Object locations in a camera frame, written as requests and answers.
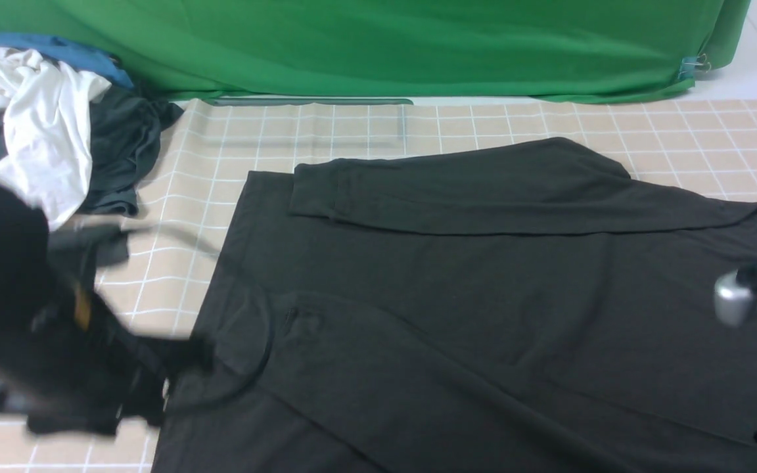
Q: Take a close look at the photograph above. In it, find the white shirt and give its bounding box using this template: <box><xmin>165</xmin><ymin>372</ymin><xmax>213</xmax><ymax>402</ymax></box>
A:
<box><xmin>0</xmin><ymin>47</ymin><xmax>111</xmax><ymax>230</ymax></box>

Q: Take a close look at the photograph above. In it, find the green backdrop cloth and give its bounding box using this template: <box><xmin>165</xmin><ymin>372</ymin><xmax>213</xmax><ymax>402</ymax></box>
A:
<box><xmin>0</xmin><ymin>1</ymin><xmax>749</xmax><ymax>104</ymax></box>

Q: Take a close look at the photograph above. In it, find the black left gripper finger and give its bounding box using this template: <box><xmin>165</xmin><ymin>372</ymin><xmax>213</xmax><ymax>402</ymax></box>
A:
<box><xmin>155</xmin><ymin>336</ymin><xmax>214</xmax><ymax>380</ymax></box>

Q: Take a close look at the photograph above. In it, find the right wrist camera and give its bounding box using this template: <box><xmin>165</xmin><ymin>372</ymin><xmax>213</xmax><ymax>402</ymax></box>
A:
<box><xmin>713</xmin><ymin>271</ymin><xmax>754</xmax><ymax>327</ymax></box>

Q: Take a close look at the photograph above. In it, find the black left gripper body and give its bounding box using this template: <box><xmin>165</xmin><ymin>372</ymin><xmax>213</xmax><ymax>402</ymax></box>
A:
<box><xmin>0</xmin><ymin>265</ymin><xmax>166</xmax><ymax>436</ymax></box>

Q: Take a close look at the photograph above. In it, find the blue garment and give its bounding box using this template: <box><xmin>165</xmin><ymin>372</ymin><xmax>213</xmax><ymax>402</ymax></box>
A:
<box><xmin>0</xmin><ymin>33</ymin><xmax>135</xmax><ymax>178</ymax></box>

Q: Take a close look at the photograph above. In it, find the blue binder clip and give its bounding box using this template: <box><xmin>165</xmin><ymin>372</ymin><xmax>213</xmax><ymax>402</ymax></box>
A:
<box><xmin>677</xmin><ymin>53</ymin><xmax>712</xmax><ymax>81</ymax></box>

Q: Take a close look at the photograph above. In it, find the beige checkered tablecloth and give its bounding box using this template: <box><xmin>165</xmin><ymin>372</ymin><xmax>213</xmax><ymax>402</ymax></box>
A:
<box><xmin>0</xmin><ymin>99</ymin><xmax>757</xmax><ymax>472</ymax></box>

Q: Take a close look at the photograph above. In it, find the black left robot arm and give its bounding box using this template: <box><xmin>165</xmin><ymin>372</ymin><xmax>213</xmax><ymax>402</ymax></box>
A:
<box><xmin>0</xmin><ymin>185</ymin><xmax>214</xmax><ymax>437</ymax></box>

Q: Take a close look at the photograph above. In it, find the gray long-sleeved shirt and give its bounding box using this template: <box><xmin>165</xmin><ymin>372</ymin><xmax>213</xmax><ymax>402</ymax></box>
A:
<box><xmin>151</xmin><ymin>138</ymin><xmax>757</xmax><ymax>472</ymax></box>

